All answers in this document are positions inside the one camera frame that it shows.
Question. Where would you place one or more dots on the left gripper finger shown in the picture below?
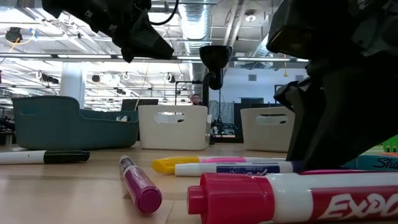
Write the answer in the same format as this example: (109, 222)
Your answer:
(146, 43)

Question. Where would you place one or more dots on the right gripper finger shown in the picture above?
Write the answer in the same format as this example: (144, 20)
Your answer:
(342, 124)

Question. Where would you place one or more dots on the light blue Sharpie highlighter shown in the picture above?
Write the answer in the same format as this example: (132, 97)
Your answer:
(373, 162)

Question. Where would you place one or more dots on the orange highlighter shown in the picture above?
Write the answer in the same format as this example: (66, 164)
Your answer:
(391, 154)

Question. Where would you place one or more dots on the grey plastic bin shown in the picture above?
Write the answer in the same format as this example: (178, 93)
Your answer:
(264, 137)

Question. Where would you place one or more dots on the red Expo marker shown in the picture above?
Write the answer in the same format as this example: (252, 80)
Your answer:
(280, 199)

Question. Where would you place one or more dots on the white plastic bin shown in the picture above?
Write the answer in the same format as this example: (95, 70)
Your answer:
(174, 137)

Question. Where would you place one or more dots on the purple label white marker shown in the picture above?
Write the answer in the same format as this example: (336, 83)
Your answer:
(233, 169)

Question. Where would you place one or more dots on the teal plastic bin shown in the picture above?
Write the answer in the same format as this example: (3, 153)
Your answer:
(62, 130)

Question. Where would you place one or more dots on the yellow cap thin marker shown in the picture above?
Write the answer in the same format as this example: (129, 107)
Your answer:
(174, 164)

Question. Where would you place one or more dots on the magenta thin marker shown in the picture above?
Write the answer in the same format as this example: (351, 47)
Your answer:
(141, 186)

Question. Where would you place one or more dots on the black cap white marker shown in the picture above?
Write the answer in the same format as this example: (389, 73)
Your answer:
(43, 156)

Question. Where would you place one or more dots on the ceiling light strip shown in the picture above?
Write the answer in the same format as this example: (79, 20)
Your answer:
(264, 59)
(84, 56)

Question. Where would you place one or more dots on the black monitor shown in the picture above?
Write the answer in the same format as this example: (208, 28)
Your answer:
(140, 104)

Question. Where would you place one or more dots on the yellow hanging tag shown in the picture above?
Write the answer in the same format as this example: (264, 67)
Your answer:
(285, 73)

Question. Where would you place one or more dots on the person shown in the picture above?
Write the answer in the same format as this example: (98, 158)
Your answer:
(196, 99)

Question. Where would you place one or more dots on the round ceiling fixture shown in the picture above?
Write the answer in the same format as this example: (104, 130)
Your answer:
(250, 17)

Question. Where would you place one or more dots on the silver ventilation duct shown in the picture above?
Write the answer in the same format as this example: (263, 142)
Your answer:
(196, 28)
(260, 49)

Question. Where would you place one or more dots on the thin black frame rig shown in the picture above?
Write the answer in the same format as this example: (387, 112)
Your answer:
(186, 81)

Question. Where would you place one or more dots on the black ceiling camera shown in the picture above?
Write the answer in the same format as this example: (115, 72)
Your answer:
(14, 33)

